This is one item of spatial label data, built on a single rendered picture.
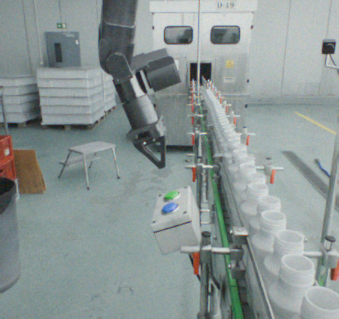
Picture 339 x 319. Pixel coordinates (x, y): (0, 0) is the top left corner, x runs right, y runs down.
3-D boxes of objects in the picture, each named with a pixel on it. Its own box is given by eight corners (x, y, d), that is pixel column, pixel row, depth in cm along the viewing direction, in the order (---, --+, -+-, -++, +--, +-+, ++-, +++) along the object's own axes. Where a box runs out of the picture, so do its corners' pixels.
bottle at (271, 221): (239, 301, 56) (244, 213, 51) (262, 287, 59) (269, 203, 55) (268, 323, 51) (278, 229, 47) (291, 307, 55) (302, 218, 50)
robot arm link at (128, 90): (111, 74, 66) (107, 75, 61) (143, 62, 66) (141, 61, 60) (125, 106, 68) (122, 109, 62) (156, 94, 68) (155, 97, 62)
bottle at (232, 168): (249, 215, 86) (253, 155, 82) (226, 213, 87) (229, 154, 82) (245, 205, 92) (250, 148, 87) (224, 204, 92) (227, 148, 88)
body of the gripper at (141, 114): (165, 122, 71) (153, 90, 69) (160, 133, 61) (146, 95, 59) (138, 131, 72) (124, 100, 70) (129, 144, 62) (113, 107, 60)
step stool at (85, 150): (89, 167, 429) (87, 137, 417) (120, 178, 391) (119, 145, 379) (57, 177, 395) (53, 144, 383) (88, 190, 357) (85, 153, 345)
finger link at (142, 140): (178, 156, 73) (163, 116, 70) (177, 166, 66) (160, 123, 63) (150, 165, 74) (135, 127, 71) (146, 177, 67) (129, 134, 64)
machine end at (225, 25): (246, 155, 485) (257, -1, 424) (152, 153, 493) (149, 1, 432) (232, 131, 637) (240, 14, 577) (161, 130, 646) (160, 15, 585)
